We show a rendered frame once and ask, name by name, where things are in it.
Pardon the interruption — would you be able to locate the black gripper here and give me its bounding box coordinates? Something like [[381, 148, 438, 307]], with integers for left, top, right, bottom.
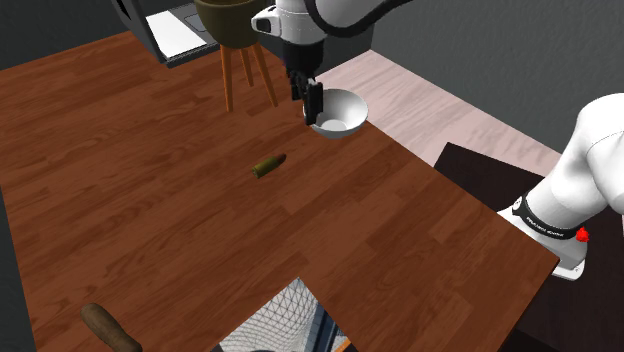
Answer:
[[283, 40, 326, 126]]

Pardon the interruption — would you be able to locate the white bowl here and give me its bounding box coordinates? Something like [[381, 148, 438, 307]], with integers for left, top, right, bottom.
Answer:
[[303, 88, 370, 141]]

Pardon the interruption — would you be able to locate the olive green cylinder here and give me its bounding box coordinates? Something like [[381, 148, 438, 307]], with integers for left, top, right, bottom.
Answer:
[[251, 153, 288, 180]]

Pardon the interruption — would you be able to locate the olive chair with orange legs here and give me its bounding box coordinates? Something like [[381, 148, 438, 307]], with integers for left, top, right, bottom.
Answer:
[[193, 0, 280, 114]]

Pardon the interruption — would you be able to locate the dark grey cabinet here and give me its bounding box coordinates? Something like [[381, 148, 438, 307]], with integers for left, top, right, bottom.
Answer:
[[110, 0, 222, 70]]

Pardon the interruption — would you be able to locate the dark robot stand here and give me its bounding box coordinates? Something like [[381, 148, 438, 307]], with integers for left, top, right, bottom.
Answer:
[[433, 142, 624, 352]]

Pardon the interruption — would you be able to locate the white wire mesh basket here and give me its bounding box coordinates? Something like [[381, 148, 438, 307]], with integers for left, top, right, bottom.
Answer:
[[209, 277, 360, 352]]

